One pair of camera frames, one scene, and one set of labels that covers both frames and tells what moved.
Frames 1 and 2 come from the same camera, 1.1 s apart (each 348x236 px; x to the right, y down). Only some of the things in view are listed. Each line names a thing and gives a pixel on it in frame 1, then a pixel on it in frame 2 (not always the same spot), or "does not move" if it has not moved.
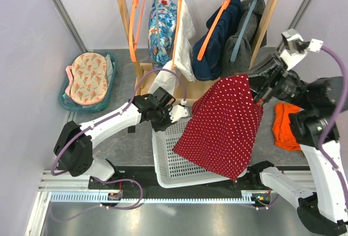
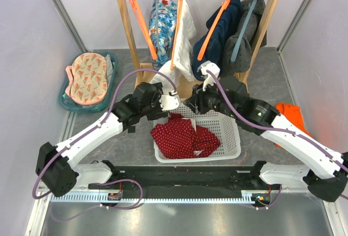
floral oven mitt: x=87 y=82 does not move
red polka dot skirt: x=223 y=126 → x=176 y=138
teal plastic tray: x=111 y=71 does not move
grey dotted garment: x=246 y=49 does not move
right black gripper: x=265 y=78 → x=198 y=96
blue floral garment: x=167 y=13 does not move
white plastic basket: x=172 y=169 → x=224 y=125
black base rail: x=142 y=180 does not move
